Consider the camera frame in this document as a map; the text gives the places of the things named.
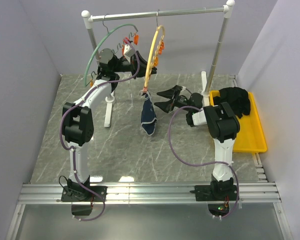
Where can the aluminium rail frame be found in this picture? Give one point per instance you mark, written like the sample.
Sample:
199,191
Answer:
150,211

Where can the black garment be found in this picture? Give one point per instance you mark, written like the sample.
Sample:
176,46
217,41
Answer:
237,98

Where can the metal clothes rack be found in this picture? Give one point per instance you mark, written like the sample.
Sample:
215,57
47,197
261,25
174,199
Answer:
206,78

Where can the navy blue underwear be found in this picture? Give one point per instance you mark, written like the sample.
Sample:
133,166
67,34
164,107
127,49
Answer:
148,116

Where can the yellow clip hanger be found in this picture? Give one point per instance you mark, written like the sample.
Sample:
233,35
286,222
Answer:
155,51

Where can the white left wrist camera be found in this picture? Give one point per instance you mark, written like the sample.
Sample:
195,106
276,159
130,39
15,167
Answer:
128,51

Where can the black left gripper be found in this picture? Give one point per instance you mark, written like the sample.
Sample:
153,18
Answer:
133,63

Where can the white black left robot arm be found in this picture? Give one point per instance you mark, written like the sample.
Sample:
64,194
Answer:
77,127

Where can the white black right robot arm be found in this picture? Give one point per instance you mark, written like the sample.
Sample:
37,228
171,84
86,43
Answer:
223,127

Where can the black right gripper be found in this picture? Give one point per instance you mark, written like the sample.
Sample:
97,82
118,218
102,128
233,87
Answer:
170,93

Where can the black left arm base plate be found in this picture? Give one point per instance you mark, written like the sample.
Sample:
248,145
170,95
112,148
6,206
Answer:
82,200

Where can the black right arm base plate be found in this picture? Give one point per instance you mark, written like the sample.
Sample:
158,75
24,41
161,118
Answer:
202,195

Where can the yellow plastic tray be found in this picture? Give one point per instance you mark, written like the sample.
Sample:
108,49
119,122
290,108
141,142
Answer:
251,138

